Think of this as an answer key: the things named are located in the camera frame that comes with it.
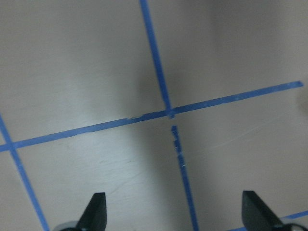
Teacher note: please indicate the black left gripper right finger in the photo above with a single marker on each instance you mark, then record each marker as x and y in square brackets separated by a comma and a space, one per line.
[257, 216]

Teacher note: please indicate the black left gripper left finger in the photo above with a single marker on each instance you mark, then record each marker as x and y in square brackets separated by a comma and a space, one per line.
[94, 217]

